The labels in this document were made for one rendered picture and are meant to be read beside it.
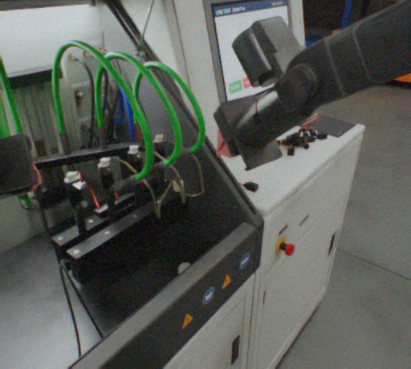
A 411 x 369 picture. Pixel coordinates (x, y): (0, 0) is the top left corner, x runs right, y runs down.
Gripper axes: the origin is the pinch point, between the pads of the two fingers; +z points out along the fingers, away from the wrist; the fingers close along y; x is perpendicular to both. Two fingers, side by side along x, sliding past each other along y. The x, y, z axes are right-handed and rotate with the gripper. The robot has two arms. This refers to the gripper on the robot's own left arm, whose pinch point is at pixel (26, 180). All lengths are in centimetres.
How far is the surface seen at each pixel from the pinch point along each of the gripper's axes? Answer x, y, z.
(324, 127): -12, -74, 79
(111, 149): -12.9, -4.2, 37.5
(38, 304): 18.4, 19.6, 35.5
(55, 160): -12.7, 8.4, 33.3
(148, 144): -3.6, -16.8, 11.4
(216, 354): 44, -15, 50
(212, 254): 18.8, -21.8, 31.6
